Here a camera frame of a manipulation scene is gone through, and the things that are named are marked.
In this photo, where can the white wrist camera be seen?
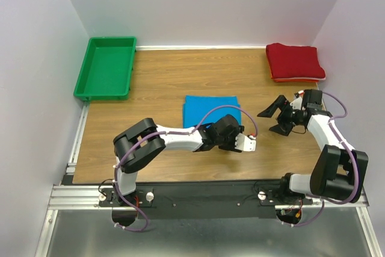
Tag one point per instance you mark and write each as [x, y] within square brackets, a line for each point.
[296, 104]
[245, 143]

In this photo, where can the folded red t shirt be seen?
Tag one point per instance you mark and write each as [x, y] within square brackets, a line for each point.
[278, 50]

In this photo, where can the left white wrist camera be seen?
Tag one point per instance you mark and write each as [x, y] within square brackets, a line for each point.
[245, 143]

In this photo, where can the green plastic tray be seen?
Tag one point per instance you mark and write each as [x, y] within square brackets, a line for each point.
[106, 70]

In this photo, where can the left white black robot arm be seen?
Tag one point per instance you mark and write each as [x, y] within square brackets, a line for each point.
[137, 146]

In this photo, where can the blue t shirt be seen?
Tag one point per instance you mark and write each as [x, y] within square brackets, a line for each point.
[196, 107]

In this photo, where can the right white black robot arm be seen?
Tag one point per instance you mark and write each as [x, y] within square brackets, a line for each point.
[340, 170]

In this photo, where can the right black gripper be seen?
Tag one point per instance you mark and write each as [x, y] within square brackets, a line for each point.
[282, 103]

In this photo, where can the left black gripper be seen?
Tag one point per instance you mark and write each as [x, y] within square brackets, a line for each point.
[231, 147]

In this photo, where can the aluminium frame rail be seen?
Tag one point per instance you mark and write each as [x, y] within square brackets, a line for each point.
[93, 197]

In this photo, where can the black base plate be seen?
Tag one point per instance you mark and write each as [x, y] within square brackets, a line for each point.
[216, 199]

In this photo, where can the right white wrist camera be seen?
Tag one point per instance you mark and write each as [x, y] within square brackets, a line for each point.
[296, 104]

